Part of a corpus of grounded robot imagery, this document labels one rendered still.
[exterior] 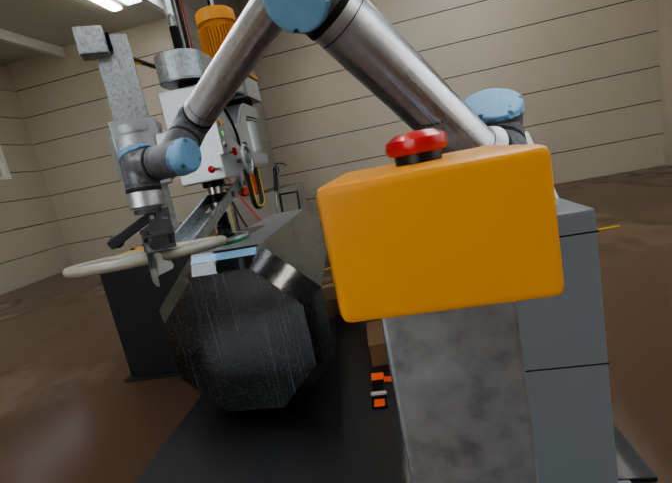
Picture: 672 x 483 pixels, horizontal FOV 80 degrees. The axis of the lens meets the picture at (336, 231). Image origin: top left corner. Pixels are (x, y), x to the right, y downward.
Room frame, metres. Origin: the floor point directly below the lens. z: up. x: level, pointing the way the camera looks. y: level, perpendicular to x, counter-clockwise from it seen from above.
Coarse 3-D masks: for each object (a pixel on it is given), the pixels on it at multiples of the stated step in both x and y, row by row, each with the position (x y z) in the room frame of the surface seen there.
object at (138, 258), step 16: (192, 240) 1.51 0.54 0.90; (208, 240) 1.21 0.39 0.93; (224, 240) 1.29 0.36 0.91; (112, 256) 1.41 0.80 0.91; (128, 256) 1.44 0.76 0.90; (144, 256) 1.07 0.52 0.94; (176, 256) 1.11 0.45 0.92; (64, 272) 1.12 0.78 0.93; (80, 272) 1.07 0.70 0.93; (96, 272) 1.06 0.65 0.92
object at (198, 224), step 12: (228, 192) 1.94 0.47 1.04; (204, 204) 1.90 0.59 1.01; (228, 204) 1.90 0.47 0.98; (192, 216) 1.75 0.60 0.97; (204, 216) 1.82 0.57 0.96; (216, 216) 1.73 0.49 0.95; (180, 228) 1.62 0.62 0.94; (192, 228) 1.71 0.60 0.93; (204, 228) 1.59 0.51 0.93; (180, 240) 1.60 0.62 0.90
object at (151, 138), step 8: (120, 136) 2.46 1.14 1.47; (128, 136) 2.45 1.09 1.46; (136, 136) 2.45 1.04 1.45; (144, 136) 2.47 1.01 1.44; (152, 136) 2.50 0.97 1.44; (160, 136) 2.52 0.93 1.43; (112, 144) 2.47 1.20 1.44; (120, 144) 2.45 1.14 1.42; (128, 144) 2.44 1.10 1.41; (152, 144) 2.49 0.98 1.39; (112, 152) 2.49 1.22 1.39; (120, 176) 2.48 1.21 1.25
